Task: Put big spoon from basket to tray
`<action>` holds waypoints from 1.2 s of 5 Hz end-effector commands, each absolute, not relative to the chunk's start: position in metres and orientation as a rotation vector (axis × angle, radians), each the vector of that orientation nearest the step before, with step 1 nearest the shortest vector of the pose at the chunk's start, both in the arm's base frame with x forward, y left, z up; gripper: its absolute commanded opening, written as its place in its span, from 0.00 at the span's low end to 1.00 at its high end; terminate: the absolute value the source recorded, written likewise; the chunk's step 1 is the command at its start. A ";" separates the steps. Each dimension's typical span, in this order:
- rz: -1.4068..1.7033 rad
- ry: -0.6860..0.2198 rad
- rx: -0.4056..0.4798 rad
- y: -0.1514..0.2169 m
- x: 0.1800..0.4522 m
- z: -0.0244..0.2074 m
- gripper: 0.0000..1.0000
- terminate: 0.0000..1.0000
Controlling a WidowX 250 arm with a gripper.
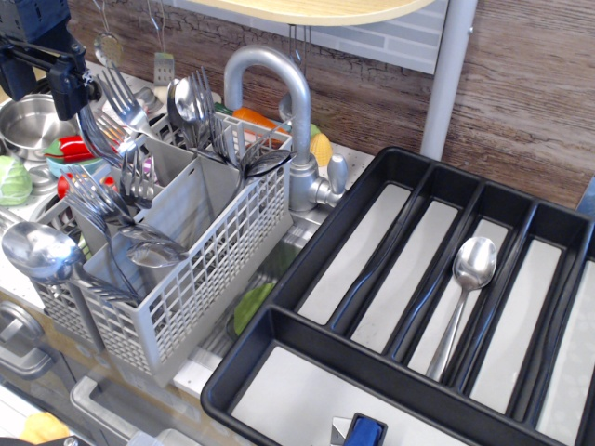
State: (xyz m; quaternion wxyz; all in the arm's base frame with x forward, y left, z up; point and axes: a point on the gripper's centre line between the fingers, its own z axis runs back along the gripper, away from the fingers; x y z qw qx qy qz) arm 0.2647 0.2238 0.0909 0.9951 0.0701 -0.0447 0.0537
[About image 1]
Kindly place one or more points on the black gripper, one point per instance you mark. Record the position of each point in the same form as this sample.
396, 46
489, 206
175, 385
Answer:
60, 56

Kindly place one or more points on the big steel spoon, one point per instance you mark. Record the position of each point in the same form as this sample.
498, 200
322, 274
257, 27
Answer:
95, 140

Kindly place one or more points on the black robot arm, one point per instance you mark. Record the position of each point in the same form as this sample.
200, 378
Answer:
35, 35

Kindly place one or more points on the steel spoon upright in basket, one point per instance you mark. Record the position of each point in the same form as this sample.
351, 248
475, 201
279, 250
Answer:
183, 112

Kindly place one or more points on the grey plastic cutlery basket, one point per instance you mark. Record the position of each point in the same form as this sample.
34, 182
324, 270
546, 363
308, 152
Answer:
225, 231

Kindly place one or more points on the large steel serving spoon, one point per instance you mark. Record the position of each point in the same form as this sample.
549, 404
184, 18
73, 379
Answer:
49, 256

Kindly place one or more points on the steel spoon front compartment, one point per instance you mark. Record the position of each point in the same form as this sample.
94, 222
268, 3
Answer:
151, 248

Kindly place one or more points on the steel spoon in tray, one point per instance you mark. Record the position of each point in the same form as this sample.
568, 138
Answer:
473, 267

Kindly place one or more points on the black cutlery tray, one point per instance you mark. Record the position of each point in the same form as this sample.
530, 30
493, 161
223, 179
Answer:
353, 324

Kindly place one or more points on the hanging toy skimmer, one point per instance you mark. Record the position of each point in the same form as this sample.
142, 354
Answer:
107, 46

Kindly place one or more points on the red toy pepper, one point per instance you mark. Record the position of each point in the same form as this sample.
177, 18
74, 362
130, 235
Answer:
68, 150

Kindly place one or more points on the steel cooking pot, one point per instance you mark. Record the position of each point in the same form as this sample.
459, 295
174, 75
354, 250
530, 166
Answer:
31, 125

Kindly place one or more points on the hanging toy spatula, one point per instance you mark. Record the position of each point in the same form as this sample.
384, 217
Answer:
163, 62

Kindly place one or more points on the steel fork left compartment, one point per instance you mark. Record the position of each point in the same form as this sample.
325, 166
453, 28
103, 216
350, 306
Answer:
86, 196

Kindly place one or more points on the green toy cabbage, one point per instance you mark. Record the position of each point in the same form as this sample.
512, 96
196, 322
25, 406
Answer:
16, 182

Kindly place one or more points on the orange toy carrot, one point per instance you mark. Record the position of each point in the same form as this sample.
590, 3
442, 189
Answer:
253, 117

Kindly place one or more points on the light wooden shelf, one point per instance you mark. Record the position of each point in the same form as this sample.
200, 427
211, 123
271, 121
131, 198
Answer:
320, 13

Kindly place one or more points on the yellow toy corn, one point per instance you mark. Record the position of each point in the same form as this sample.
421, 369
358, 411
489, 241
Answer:
321, 148

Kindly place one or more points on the silver toy faucet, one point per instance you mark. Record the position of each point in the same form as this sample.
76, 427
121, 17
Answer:
307, 188

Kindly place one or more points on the green toy in sink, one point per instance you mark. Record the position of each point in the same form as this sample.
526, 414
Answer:
249, 305

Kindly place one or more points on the blue object at bottom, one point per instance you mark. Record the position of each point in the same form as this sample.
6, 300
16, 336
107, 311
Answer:
360, 430

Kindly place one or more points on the white metal post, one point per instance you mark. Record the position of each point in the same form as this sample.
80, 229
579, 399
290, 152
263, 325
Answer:
457, 30

